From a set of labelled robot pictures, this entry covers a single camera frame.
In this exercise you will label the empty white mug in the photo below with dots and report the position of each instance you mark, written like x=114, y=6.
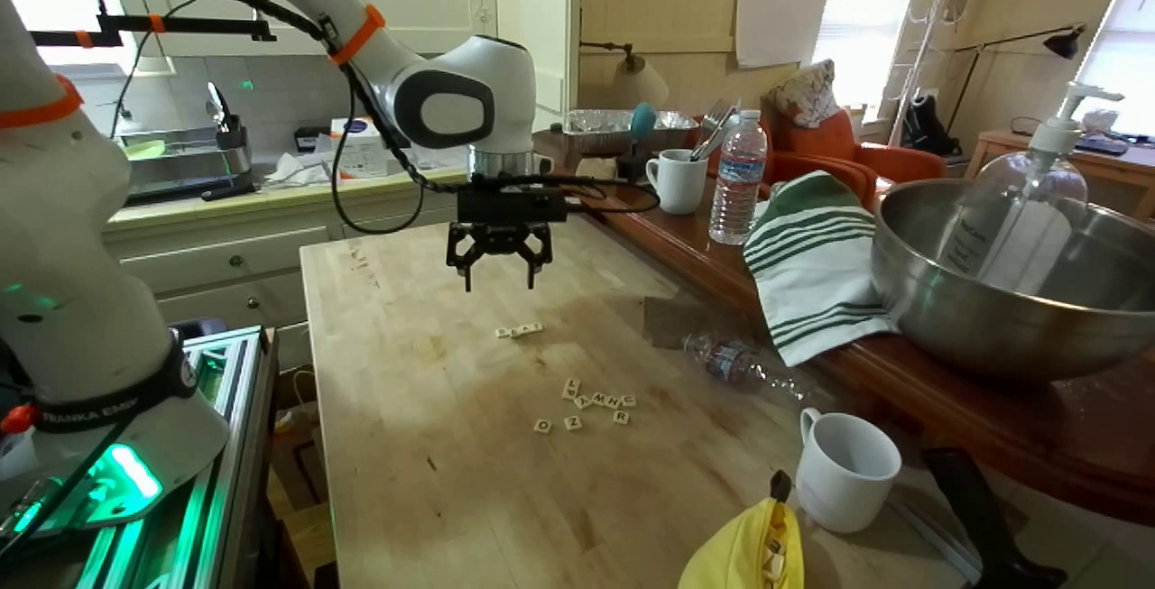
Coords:
x=844, y=481

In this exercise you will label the upright plastic water bottle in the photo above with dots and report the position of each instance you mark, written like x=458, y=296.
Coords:
x=737, y=183

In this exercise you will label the white paper sheet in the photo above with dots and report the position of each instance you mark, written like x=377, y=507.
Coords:
x=780, y=3

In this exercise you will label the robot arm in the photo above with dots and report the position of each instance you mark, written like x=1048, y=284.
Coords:
x=72, y=237

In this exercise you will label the crushed plastic water bottle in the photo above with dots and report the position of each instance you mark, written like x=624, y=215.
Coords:
x=731, y=362

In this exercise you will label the bundle of metal forks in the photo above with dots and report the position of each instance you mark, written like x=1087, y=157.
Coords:
x=715, y=131

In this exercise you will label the yellow banana-shaped pouch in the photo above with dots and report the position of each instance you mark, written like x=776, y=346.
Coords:
x=731, y=553

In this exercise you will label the teal-headed brush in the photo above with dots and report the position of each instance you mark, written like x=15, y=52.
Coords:
x=642, y=124

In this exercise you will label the white mug with utensils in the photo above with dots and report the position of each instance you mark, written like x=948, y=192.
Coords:
x=677, y=188

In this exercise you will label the wall lamp with shade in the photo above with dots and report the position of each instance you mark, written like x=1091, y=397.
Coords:
x=639, y=82

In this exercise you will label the black bag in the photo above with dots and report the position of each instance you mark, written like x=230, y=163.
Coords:
x=922, y=127

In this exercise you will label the floral cushion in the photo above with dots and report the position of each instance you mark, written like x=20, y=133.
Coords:
x=806, y=93

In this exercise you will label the aluminium foil tray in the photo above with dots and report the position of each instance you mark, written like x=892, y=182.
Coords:
x=600, y=121

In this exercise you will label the steel kitchen appliance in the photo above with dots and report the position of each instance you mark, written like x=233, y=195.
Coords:
x=185, y=165

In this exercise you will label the white kitchen base cabinet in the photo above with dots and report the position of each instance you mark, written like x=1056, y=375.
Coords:
x=244, y=255

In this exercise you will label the black floor lamp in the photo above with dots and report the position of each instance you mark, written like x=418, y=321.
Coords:
x=1065, y=41

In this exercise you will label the clear pump soap bottle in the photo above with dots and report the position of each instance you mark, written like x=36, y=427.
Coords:
x=1024, y=210

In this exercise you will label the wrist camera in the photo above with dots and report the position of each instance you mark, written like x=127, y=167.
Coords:
x=510, y=204

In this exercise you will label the large steel mixing bowl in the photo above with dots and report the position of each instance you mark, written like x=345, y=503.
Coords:
x=1011, y=327

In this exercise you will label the orange armchair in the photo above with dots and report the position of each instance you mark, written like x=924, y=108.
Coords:
x=857, y=161

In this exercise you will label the green striped white towel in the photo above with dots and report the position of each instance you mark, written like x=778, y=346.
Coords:
x=812, y=273

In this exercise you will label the window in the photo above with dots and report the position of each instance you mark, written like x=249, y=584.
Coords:
x=1123, y=57
x=866, y=12

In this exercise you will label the wooden desk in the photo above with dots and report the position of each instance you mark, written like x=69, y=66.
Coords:
x=1110, y=165

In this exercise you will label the white tissue box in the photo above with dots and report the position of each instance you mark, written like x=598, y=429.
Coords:
x=361, y=149

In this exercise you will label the dark wooden counter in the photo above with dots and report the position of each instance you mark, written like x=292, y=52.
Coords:
x=993, y=418

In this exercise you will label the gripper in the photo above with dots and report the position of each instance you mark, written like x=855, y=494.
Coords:
x=501, y=232

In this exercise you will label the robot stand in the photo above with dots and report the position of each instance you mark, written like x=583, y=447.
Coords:
x=226, y=499

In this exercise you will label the black stand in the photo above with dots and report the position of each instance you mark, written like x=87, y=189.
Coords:
x=979, y=517

